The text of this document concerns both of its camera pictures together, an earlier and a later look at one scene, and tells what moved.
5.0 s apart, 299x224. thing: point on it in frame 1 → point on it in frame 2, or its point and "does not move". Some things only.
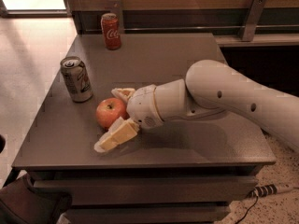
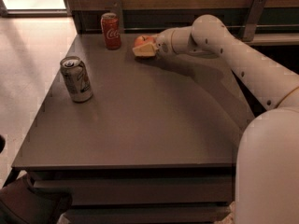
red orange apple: [109, 110] → [144, 39]
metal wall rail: [195, 29] does not move
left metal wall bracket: [116, 7] does not move
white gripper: [142, 106] → [163, 43]
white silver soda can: [78, 78] does not move
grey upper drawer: [152, 190] does not move
